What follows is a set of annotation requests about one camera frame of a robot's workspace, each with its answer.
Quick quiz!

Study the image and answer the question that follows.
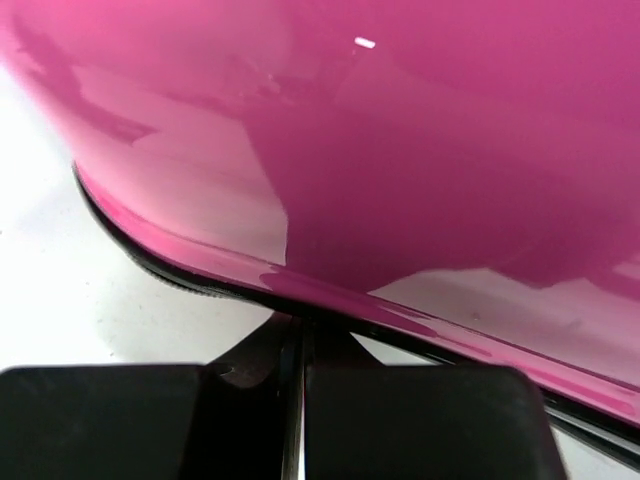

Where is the pink hard-shell suitcase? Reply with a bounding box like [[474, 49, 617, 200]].
[[1, 1, 639, 468]]

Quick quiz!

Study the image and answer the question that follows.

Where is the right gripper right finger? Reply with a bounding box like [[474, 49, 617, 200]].
[[304, 322, 567, 479]]

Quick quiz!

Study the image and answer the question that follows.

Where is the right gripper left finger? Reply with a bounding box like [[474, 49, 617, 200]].
[[1, 314, 301, 479]]

